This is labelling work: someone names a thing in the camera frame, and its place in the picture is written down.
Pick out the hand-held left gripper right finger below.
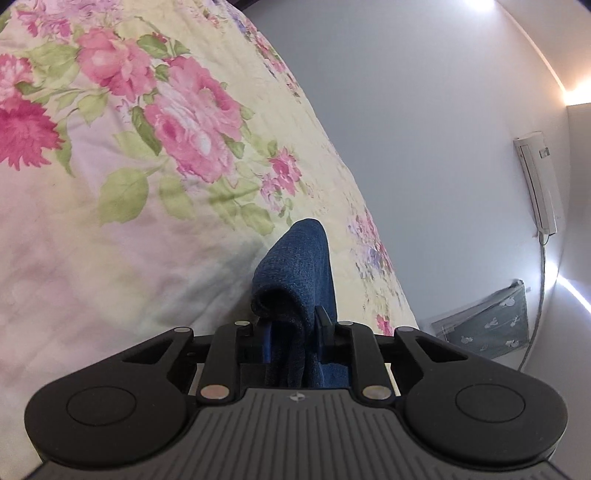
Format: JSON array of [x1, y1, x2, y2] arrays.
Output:
[[315, 306, 468, 403]]

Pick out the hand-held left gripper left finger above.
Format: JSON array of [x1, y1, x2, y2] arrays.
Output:
[[122, 320, 273, 403]]

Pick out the blue denim pants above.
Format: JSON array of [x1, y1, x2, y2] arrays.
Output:
[[249, 219, 354, 391]]

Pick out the grey printed window curtain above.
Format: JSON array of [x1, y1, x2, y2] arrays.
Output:
[[431, 279, 530, 361]]

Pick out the floral bed sheet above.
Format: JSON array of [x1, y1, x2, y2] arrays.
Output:
[[0, 0, 422, 464]]

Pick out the white air conditioner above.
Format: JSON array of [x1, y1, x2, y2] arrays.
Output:
[[513, 131, 565, 236]]

